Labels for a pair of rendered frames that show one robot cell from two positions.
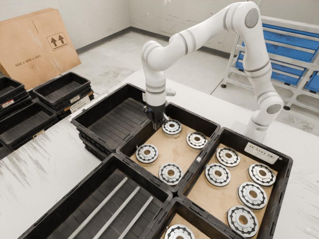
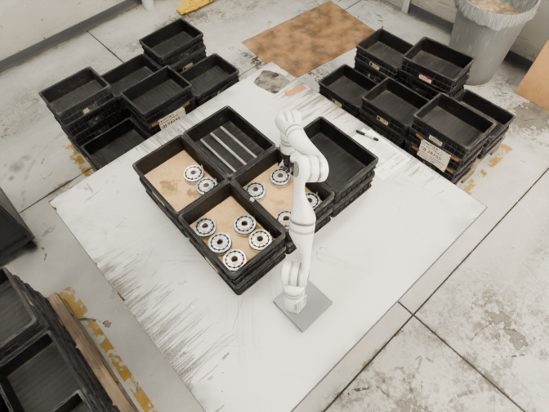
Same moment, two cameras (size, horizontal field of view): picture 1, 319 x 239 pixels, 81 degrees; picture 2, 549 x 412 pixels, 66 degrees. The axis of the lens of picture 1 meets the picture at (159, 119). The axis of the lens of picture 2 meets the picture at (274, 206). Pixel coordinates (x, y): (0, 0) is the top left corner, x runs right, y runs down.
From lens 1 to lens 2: 168 cm
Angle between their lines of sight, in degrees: 61
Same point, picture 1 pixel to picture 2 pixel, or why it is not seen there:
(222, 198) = (226, 225)
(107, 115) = (341, 150)
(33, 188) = not seen: hidden behind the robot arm
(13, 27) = not seen: outside the picture
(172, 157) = (274, 198)
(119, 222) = (231, 158)
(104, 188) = (258, 150)
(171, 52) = (279, 123)
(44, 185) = not seen: hidden behind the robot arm
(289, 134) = (297, 370)
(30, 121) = (408, 109)
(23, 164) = (309, 107)
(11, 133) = (388, 97)
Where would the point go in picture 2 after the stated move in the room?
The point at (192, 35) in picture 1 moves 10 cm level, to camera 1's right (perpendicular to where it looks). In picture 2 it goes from (290, 132) to (285, 153)
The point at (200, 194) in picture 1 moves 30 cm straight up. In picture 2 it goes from (234, 210) to (225, 171)
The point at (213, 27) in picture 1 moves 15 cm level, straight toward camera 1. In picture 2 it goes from (306, 151) to (269, 138)
